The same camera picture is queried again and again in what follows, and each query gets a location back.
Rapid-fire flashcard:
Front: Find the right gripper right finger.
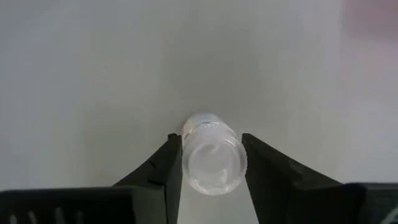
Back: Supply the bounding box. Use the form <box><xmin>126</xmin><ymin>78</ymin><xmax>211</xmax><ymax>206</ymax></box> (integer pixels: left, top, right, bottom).
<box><xmin>241</xmin><ymin>133</ymin><xmax>398</xmax><ymax>224</ymax></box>

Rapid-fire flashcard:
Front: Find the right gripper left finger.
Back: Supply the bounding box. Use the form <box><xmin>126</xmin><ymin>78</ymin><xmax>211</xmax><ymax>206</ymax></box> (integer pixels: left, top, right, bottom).
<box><xmin>0</xmin><ymin>133</ymin><xmax>183</xmax><ymax>224</ymax></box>

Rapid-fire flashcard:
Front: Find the clear medicine bottle white cap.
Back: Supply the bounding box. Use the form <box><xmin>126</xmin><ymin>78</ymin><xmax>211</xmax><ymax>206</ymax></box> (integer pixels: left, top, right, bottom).
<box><xmin>181</xmin><ymin>112</ymin><xmax>249</xmax><ymax>197</ymax></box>

